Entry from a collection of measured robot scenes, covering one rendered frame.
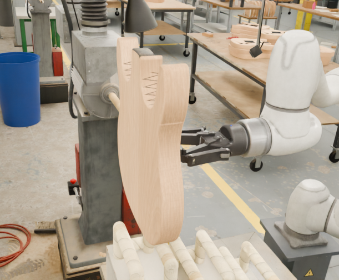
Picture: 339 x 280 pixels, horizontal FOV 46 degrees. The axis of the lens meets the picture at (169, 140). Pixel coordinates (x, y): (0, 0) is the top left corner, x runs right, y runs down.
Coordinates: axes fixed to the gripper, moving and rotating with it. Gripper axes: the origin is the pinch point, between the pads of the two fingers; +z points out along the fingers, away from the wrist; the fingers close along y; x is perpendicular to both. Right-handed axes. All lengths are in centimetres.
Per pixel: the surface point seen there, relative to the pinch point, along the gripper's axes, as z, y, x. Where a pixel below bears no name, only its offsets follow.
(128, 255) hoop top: 7.4, -3.4, -24.7
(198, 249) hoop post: -16.4, 7.6, -38.5
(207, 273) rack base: -17.7, 3.4, -43.8
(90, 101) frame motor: -1, 96, -24
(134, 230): -26, 110, -111
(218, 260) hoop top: -16.8, -3.3, -33.0
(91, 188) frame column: -2, 111, -79
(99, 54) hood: -1, 67, 4
